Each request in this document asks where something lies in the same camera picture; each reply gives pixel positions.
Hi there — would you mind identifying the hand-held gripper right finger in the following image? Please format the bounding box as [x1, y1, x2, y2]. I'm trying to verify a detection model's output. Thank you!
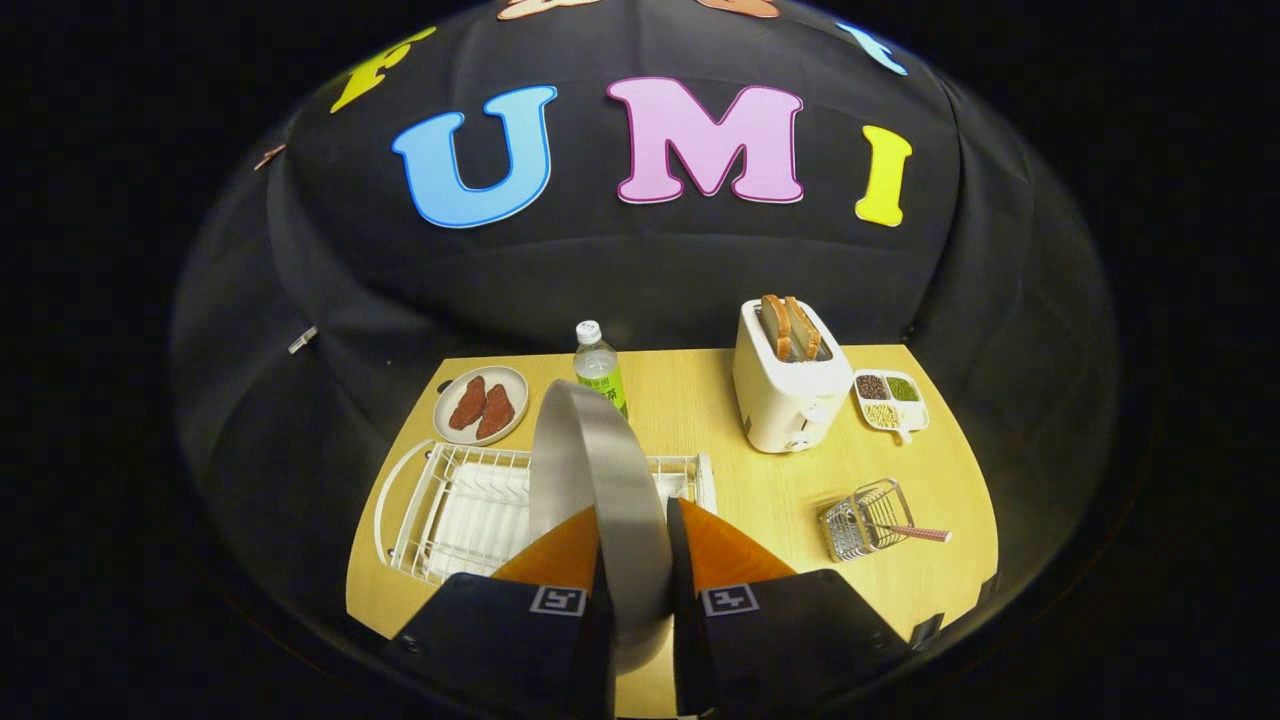
[666, 497, 913, 720]

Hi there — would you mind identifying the metal wire basket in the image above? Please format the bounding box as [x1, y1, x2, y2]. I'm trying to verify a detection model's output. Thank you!
[818, 478, 916, 563]

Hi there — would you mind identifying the black backdrop cloth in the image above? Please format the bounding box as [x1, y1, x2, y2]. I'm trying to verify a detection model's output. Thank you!
[170, 0, 1119, 661]

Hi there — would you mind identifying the white wire dish rack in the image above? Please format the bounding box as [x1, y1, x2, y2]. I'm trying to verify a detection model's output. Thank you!
[373, 438, 717, 586]

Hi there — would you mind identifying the white toaster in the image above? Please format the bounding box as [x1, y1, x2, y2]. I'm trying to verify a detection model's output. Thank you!
[732, 298, 855, 454]

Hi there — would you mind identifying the grey plate with meat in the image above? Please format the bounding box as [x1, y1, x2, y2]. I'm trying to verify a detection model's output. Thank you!
[433, 365, 530, 447]

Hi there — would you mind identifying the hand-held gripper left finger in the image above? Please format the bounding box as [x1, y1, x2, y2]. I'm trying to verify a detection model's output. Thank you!
[380, 505, 613, 720]

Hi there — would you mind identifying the white round plate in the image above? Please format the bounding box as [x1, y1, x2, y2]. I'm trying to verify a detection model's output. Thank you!
[528, 380, 673, 676]

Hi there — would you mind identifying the green label drink bottle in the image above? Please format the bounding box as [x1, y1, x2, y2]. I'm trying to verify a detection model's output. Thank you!
[573, 320, 629, 419]

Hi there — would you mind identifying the white divided snack tray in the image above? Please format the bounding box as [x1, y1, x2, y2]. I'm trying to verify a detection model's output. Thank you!
[852, 368, 931, 444]

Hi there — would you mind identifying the spoon with red checked handle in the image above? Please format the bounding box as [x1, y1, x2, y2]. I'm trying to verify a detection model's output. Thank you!
[865, 522, 953, 546]

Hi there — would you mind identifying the brown meat piece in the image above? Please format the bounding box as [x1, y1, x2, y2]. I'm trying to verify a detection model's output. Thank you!
[476, 384, 516, 441]
[448, 375, 487, 432]

